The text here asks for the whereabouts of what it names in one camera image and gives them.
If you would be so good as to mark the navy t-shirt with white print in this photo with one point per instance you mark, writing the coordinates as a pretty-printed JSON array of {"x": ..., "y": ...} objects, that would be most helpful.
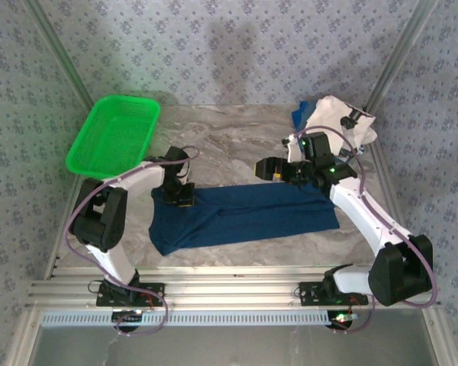
[{"x": 252, "y": 213}]

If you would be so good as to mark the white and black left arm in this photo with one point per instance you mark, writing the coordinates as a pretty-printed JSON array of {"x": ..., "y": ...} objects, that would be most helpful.
[{"x": 107, "y": 213}]

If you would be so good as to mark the bright blue folded t-shirt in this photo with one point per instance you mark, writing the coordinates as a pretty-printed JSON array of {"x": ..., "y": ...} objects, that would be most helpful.
[{"x": 297, "y": 118}]

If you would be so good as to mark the white t-shirt with black print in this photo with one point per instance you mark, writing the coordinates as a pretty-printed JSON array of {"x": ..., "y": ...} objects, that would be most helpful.
[{"x": 328, "y": 114}]

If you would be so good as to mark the green plastic basket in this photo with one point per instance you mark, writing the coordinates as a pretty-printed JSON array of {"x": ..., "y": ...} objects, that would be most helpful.
[{"x": 114, "y": 133}]

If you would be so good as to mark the black controller board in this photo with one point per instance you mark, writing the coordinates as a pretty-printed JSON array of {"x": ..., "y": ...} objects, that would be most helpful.
[
  {"x": 337, "y": 322},
  {"x": 126, "y": 315}
]

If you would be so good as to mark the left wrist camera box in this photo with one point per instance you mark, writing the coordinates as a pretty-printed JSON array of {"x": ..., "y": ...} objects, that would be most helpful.
[{"x": 182, "y": 174}]

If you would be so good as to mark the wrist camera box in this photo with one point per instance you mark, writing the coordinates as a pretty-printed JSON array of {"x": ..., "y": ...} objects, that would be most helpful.
[
  {"x": 182, "y": 174},
  {"x": 293, "y": 150}
]

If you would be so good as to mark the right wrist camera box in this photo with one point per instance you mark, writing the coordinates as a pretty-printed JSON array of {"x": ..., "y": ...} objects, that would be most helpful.
[{"x": 293, "y": 150}]

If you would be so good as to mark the aluminium front rail beam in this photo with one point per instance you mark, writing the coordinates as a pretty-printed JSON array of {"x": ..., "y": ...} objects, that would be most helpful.
[{"x": 233, "y": 289}]

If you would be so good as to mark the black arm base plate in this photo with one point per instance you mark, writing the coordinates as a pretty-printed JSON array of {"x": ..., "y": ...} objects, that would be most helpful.
[
  {"x": 309, "y": 295},
  {"x": 152, "y": 299}
]

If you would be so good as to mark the aluminium frame post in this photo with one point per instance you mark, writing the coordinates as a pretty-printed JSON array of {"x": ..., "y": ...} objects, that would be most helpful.
[{"x": 400, "y": 53}]

